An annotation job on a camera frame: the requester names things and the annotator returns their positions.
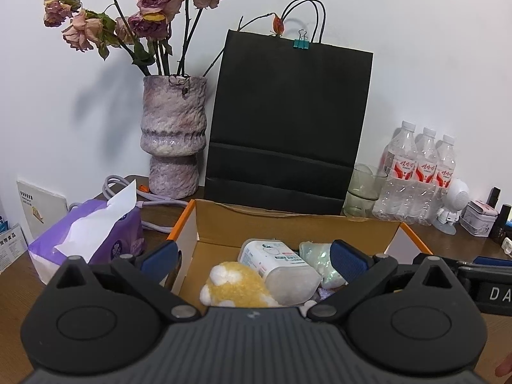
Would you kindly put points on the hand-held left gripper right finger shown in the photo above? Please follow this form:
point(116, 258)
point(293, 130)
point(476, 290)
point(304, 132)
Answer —
point(348, 260)

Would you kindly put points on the clear water bottle red label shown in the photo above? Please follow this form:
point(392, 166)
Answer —
point(394, 180)
point(444, 168)
point(424, 176)

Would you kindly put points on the person's right hand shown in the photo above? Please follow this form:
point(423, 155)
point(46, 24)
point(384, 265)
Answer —
point(506, 366)

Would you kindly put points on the red cardboard box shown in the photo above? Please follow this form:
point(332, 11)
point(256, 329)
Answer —
point(280, 228)

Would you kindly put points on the slim black tube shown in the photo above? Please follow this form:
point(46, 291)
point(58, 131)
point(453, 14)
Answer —
point(494, 198)

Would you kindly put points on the black paper bag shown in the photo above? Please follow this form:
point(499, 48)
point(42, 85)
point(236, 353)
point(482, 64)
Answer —
point(288, 128)

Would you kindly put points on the clear glass cup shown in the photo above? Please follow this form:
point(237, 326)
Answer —
point(364, 192)

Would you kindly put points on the white booklet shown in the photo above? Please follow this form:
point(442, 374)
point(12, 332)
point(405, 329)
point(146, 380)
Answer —
point(40, 208)

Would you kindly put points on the yellow white plush sheep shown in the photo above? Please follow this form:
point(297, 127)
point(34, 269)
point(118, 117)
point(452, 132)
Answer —
point(236, 284)

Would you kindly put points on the pink white small case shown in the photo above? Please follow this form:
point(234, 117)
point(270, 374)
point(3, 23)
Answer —
point(483, 206)

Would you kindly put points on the green binder clip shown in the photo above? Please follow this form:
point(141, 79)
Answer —
point(300, 44)

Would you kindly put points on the white robot figure speaker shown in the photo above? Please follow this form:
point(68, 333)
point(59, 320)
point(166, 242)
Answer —
point(456, 196)

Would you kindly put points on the small white plastic holder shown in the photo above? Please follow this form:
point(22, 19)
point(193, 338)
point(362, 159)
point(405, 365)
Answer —
point(508, 246)

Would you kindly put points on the tall black box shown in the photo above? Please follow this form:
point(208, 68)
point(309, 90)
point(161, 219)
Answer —
point(504, 224)

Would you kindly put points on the bunch of dried roses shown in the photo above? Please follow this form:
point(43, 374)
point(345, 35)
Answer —
point(152, 0)

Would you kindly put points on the dried red rosebud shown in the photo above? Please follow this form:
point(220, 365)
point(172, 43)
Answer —
point(278, 24)

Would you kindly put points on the purple grey ceramic vase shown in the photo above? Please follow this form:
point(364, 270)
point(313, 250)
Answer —
point(172, 136)

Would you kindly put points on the purple tissue box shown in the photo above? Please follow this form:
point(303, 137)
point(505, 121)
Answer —
point(100, 228)

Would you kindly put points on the white printed tin box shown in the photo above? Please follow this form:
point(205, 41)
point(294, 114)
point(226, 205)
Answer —
point(478, 222)

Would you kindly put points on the white translucent plastic container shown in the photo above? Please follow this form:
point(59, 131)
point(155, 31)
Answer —
point(288, 280)

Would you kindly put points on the iridescent clear plastic bag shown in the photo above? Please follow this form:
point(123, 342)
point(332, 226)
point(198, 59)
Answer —
point(316, 256)

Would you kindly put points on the purple fabric pouch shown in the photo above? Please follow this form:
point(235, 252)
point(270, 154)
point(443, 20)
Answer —
point(324, 294)

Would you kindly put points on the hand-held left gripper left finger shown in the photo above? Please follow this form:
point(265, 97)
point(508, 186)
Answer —
point(160, 262)

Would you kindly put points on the white printed card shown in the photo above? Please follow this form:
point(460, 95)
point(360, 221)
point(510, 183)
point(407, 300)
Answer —
point(12, 248)

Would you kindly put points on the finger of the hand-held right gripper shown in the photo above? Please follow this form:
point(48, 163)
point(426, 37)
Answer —
point(460, 264)
point(494, 261)

